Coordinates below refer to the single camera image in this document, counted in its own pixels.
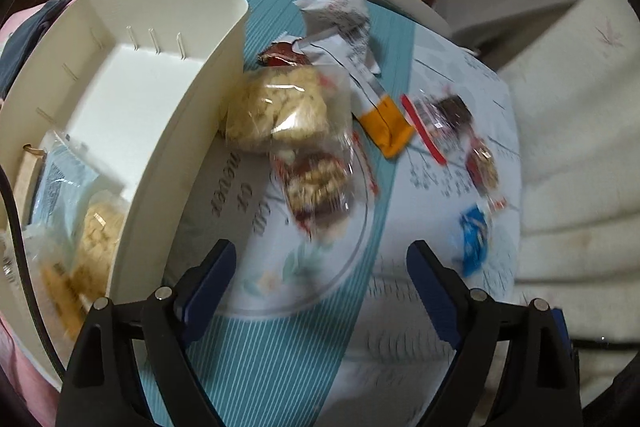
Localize chocolate packet with red strip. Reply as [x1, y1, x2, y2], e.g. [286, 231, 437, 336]
[402, 93, 477, 166]

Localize small blue snack packet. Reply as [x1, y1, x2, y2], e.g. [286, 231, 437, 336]
[458, 204, 494, 278]

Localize clear nut candy packet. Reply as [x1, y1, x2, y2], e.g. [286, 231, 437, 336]
[464, 139, 509, 214]

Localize white snack wrapper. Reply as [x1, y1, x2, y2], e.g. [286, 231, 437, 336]
[292, 0, 372, 38]

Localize navy blue pants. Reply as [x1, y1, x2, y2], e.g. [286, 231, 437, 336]
[0, 0, 77, 94]

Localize clear packet of yellow cake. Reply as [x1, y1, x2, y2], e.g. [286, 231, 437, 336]
[69, 191, 129, 309]
[224, 64, 354, 156]

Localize white and orange snack packet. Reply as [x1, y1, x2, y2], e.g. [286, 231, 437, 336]
[299, 31, 417, 158]

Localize white plastic storage box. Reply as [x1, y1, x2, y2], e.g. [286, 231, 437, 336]
[0, 0, 251, 388]

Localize pale blue snack packet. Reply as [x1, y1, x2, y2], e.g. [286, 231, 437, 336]
[30, 141, 102, 229]

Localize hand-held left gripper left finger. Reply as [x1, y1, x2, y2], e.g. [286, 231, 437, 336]
[55, 239, 237, 427]

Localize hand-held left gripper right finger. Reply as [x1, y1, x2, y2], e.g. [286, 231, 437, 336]
[406, 240, 585, 427]

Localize dark red snack packet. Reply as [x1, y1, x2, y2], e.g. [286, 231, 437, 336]
[257, 39, 307, 68]

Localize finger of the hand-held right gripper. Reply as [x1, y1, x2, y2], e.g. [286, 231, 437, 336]
[551, 307, 581, 360]

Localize cream sofa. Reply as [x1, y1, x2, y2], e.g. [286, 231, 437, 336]
[450, 0, 640, 363]

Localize red walnut snack packet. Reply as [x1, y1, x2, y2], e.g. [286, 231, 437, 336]
[272, 147, 379, 244]

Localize black cable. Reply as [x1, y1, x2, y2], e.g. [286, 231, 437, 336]
[0, 164, 67, 370]

